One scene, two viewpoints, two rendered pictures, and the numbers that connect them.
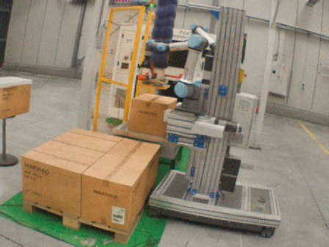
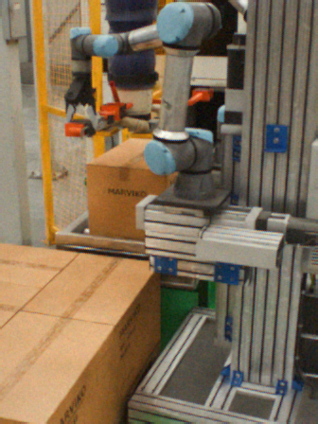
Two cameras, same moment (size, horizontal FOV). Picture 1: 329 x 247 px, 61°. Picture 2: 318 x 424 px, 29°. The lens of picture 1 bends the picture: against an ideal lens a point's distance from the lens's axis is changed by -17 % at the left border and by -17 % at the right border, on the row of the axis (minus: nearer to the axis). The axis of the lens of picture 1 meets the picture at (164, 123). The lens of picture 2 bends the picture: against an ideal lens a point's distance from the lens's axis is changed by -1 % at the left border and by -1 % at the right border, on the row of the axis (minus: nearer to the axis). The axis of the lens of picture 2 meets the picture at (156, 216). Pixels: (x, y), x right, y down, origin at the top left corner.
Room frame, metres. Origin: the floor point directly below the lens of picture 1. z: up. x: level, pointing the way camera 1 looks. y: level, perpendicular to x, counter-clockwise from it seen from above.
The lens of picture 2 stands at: (0.79, -0.38, 1.69)
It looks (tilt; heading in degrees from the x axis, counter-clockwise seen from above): 20 degrees down; 9
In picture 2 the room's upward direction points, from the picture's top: straight up
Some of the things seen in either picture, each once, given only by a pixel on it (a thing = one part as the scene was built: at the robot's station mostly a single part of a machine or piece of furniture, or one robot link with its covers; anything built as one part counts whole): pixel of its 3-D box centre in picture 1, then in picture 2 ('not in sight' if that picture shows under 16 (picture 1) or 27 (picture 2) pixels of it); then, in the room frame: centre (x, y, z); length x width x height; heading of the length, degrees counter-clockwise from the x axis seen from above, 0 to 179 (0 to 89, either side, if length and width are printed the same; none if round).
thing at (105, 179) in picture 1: (95, 170); (1, 350); (2.80, 0.58, 0.34); 1.20 x 1.00 x 0.40; 172
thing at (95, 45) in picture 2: (159, 46); (103, 45); (2.92, 0.14, 1.53); 0.11 x 0.11 x 0.08; 56
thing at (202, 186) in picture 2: (190, 103); (194, 180); (2.83, -0.19, 1.09); 0.15 x 0.15 x 0.10
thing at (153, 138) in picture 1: (144, 137); (123, 245); (3.41, 0.19, 0.58); 0.70 x 0.03 x 0.06; 82
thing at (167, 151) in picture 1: (142, 146); (124, 266); (3.41, 0.19, 0.47); 0.70 x 0.03 x 0.15; 82
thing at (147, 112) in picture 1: (153, 115); (147, 190); (3.76, 0.14, 0.75); 0.60 x 0.40 x 0.40; 170
